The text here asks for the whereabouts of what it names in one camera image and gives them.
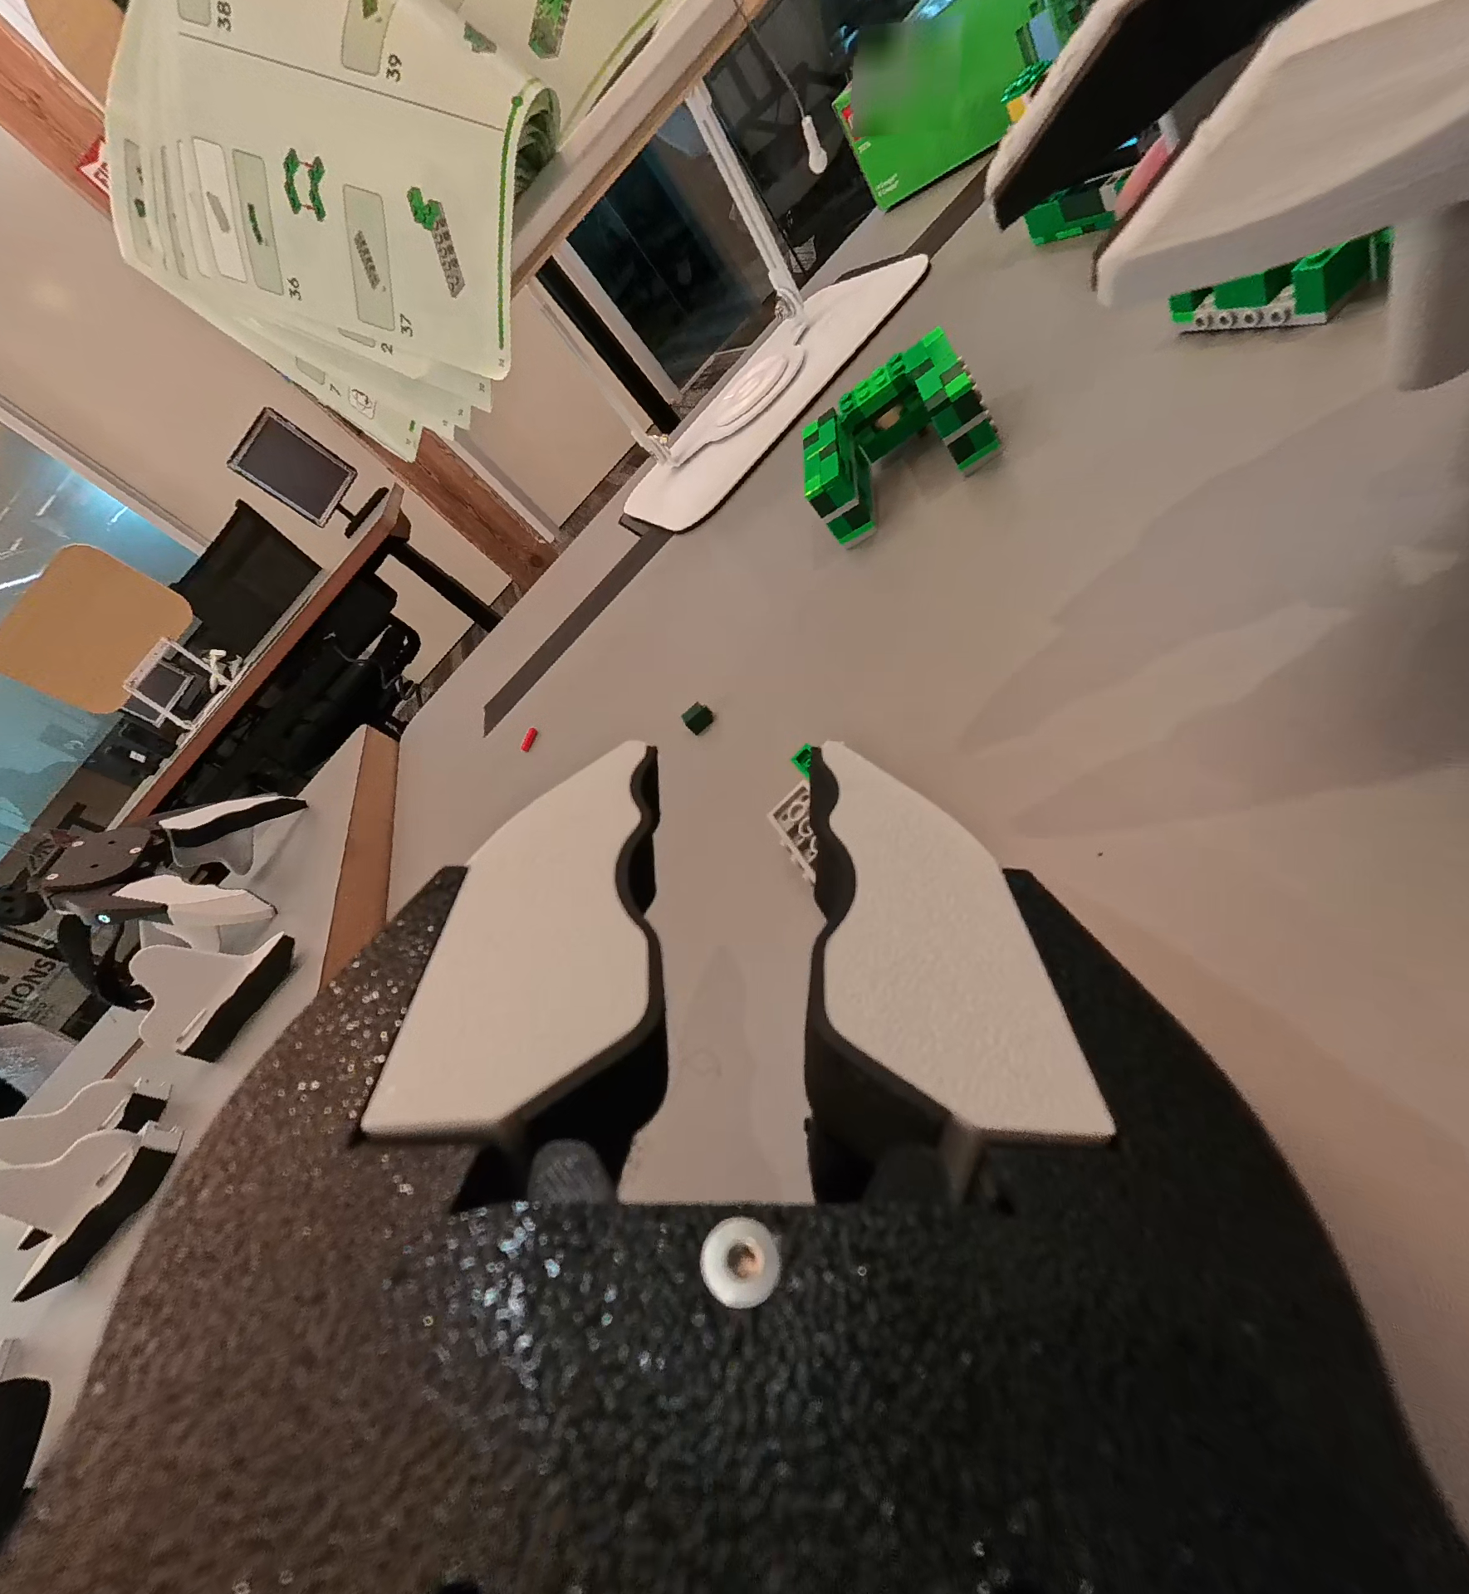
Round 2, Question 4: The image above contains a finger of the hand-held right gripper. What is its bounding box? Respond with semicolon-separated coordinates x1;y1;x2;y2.
984;0;1321;233
1094;0;1469;394

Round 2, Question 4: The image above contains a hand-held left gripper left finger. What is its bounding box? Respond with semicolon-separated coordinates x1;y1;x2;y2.
357;741;670;1186

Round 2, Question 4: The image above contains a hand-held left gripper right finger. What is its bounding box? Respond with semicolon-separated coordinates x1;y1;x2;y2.
803;741;1120;1204

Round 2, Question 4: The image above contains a wooden office desk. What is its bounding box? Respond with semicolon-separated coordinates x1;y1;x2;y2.
123;485;537;824

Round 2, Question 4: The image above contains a green brick piece grey underside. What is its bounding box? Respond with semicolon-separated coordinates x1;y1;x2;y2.
1168;226;1396;333

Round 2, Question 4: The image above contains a green cardboard box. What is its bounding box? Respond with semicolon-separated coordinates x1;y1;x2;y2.
831;0;1060;215

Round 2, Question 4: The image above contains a light grey brick plate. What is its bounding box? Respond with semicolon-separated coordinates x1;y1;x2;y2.
766;784;826;884

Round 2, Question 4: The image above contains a spare gripper finger plate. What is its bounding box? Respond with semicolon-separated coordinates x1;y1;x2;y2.
0;1077;175;1166
136;932;298;1063
0;1121;183;1304

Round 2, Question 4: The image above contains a green brick arch model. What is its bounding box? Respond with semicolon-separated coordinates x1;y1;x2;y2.
799;326;1001;550

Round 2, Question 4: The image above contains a white book stand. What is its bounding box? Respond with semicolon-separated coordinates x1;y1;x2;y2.
510;0;931;535

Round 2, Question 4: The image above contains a spare hand-held gripper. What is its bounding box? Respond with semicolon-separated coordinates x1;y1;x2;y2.
0;794;309;1012

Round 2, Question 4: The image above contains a black office chair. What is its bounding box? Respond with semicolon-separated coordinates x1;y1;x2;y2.
173;499;424;774

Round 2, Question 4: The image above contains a wooden board book stand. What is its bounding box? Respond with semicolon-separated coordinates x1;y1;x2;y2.
0;544;243;735

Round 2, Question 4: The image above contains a grey computer monitor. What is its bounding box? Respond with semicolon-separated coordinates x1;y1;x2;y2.
226;409;356;525

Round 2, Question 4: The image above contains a brick instruction booklet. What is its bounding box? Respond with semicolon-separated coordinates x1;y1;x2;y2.
102;0;673;461

